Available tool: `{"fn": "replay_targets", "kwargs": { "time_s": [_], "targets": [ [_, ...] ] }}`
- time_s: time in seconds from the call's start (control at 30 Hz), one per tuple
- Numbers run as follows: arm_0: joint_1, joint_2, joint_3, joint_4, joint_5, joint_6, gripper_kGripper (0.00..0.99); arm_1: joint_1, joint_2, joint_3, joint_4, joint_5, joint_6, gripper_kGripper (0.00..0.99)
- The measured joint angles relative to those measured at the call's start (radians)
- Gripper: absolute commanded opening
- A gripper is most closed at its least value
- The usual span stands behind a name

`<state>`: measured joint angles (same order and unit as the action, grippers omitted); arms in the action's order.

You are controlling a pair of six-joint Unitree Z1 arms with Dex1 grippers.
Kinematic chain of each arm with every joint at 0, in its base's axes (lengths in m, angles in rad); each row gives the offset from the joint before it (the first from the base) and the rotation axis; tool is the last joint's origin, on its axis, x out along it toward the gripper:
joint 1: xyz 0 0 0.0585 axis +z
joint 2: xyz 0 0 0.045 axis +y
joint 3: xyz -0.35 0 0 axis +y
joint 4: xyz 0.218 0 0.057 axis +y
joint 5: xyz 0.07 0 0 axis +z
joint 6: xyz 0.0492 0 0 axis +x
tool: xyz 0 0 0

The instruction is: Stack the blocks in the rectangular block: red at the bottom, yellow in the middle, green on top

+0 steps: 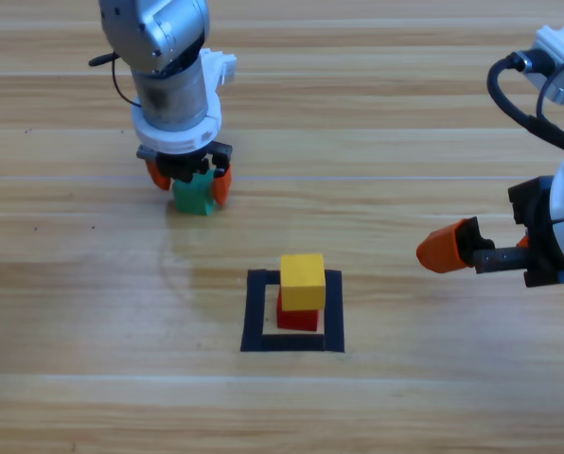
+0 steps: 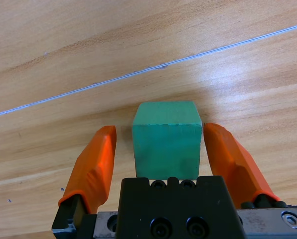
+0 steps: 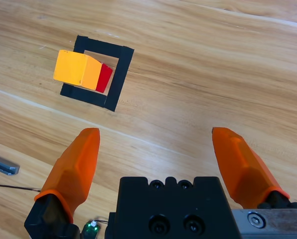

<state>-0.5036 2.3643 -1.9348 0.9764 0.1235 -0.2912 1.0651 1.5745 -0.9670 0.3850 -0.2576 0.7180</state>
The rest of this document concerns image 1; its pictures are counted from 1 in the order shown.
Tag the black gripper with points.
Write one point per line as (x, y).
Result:
(182, 165)
(537, 213)

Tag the green wooden cube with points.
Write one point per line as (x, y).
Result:
(189, 201)

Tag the yellow wooden cube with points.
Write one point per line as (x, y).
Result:
(303, 284)

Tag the red wooden cube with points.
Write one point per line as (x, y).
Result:
(298, 320)

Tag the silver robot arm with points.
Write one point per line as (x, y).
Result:
(159, 28)

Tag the black tape square outline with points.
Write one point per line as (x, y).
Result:
(253, 312)

